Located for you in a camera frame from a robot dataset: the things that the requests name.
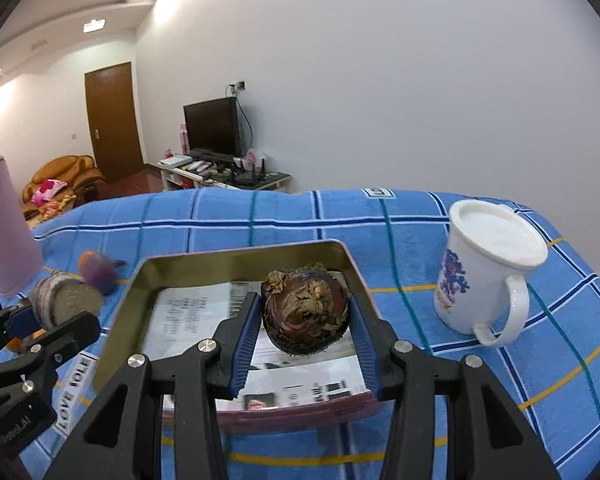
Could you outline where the brown taro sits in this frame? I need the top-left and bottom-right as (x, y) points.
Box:
(261, 263), (351, 356)

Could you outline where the purple plastic cup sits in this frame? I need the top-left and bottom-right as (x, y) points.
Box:
(0, 156), (43, 298)

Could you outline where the purple round turnip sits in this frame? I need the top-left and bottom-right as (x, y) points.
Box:
(78, 252), (125, 296)

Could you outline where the pink metal tin box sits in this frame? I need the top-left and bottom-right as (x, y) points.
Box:
(92, 238), (389, 435)

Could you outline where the white ceramic mug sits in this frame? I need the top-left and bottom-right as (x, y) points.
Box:
(434, 200), (548, 348)

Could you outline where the pink floral cushion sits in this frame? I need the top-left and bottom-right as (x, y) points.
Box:
(30, 179), (68, 207)

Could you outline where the tan leather armchair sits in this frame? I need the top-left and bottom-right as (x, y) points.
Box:
(21, 155), (107, 220)

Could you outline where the white tv stand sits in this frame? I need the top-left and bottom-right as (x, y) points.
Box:
(149, 159), (291, 191)

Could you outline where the brown wooden door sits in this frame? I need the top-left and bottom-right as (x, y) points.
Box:
(84, 62), (145, 183)

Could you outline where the black wifi router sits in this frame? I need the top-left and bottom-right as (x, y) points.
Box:
(230, 158), (268, 188)

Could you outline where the black television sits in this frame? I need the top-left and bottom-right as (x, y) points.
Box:
(183, 96), (242, 156)

